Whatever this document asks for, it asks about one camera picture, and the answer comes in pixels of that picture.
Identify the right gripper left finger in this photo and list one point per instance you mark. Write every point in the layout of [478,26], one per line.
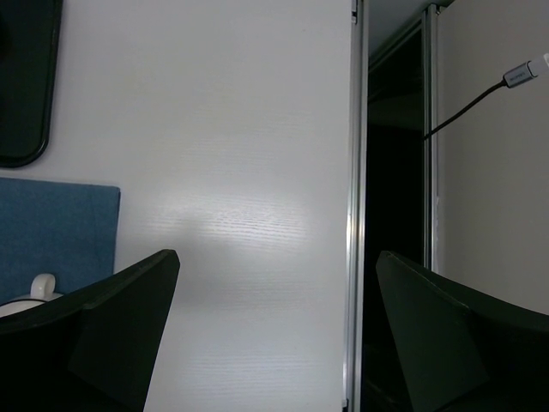
[93,349]

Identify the blue cloth placemat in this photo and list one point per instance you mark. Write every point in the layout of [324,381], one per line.
[67,230]

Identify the white two-handled soup bowl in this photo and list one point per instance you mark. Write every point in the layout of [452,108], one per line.
[42,290]

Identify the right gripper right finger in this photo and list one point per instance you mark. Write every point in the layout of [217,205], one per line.
[460,349]

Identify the black rectangular tray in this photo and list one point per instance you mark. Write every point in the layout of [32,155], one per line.
[30,33]

